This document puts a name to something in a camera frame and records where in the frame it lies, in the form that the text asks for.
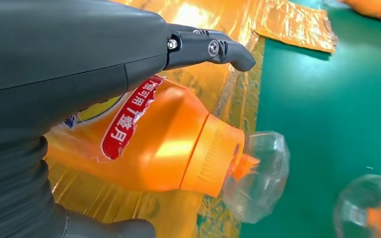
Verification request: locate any yellow taped mat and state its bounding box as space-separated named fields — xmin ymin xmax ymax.
xmin=44 ymin=0 xmax=338 ymax=238

